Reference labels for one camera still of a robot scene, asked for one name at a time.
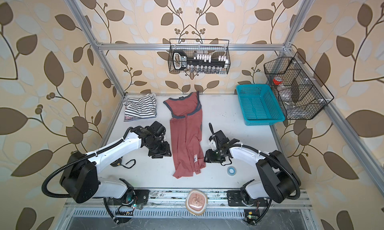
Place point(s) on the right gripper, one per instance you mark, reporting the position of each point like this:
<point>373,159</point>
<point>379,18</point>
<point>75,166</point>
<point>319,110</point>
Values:
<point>209,153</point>

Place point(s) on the teal plastic basket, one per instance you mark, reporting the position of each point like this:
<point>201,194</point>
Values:
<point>259,105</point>

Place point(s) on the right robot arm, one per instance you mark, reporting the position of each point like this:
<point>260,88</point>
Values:
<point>278,180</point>

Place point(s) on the wire basket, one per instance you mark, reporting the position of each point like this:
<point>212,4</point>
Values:
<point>200,45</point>
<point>303,92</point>

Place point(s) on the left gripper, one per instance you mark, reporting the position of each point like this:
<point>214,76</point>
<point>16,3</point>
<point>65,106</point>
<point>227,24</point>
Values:
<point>166,151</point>

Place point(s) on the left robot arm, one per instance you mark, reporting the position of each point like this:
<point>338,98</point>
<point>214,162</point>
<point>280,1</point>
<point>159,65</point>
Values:
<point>80,178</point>

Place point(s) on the black tool in basket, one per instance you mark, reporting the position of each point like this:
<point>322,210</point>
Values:
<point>182,60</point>

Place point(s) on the back wire basket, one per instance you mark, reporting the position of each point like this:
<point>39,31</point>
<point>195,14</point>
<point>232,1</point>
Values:
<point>200,45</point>

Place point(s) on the red capped bottle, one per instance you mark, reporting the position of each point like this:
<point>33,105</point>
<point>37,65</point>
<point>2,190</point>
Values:
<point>277,80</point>

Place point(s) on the right wire basket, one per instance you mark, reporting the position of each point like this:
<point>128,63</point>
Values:
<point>303,92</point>

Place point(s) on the maroon tank top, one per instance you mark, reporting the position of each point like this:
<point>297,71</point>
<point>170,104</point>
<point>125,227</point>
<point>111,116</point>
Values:
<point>186,134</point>

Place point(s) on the black white striped tank top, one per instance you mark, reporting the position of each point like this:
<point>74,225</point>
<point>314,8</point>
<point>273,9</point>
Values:
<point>141,108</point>

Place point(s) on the pink round badge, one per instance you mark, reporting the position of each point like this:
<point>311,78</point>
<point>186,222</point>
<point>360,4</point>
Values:
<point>196,202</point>

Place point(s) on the blue tape roll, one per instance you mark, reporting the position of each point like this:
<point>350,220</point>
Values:
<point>231,171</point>

